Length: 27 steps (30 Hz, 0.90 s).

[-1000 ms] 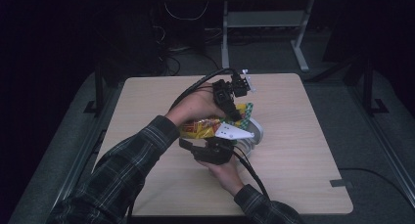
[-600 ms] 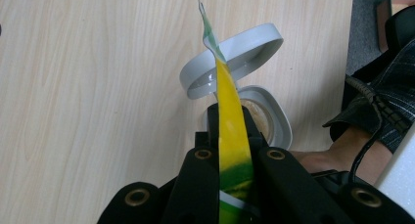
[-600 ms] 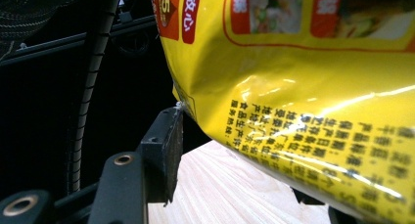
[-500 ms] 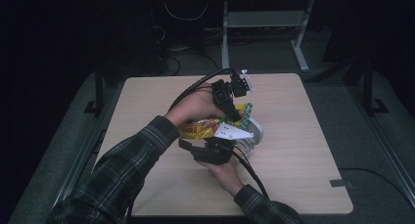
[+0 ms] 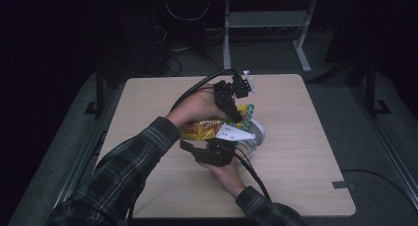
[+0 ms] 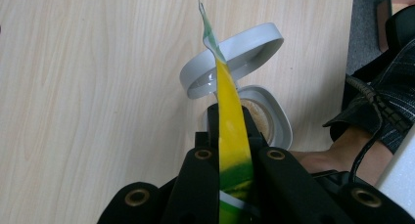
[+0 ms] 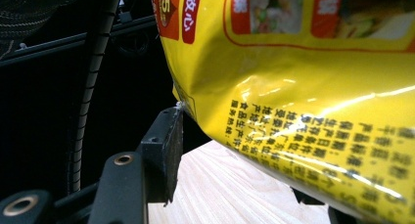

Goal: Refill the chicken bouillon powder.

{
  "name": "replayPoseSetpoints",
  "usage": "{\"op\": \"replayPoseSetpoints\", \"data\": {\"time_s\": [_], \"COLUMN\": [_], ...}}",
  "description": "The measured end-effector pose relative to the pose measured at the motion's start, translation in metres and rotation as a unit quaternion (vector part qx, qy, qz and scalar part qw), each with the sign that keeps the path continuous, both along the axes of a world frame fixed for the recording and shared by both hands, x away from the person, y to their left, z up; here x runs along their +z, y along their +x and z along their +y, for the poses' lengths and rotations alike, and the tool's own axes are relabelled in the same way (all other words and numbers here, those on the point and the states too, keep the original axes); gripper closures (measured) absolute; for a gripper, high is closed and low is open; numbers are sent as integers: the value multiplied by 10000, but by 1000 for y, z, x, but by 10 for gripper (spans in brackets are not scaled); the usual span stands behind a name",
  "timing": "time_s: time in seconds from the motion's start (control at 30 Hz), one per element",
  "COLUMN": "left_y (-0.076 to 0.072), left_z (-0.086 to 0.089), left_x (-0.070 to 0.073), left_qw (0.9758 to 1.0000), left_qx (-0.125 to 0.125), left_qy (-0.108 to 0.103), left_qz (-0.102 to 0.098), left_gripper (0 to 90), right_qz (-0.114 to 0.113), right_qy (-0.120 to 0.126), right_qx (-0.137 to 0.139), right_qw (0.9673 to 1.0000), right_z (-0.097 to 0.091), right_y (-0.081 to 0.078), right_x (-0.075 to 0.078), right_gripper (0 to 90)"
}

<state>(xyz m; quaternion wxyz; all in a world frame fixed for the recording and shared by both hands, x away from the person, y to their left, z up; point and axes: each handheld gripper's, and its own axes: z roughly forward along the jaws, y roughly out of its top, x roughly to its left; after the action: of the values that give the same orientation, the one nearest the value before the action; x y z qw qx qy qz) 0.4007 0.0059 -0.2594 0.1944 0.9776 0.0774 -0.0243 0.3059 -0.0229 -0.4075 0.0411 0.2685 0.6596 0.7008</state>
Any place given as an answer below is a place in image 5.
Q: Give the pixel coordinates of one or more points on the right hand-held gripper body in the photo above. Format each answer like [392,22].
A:
[213,157]

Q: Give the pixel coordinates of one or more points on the person's right hand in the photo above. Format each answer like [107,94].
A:
[226,175]

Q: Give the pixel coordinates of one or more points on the grey metal floor rail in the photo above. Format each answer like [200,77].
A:
[72,183]
[391,150]

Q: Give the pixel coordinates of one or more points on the yellow green spouted pouch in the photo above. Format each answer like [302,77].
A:
[203,129]

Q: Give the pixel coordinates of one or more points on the grey tape strip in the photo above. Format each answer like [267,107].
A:
[343,185]

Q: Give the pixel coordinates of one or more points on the white metal desk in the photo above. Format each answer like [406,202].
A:
[263,19]

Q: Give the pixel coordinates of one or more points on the black metal stand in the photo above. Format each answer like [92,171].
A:
[98,94]
[370,88]

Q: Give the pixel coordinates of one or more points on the person's left hand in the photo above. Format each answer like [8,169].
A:
[197,109]

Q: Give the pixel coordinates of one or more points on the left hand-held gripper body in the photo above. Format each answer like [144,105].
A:
[225,94]

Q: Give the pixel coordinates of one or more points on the white lidded plastic jug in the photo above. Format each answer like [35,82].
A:
[258,134]

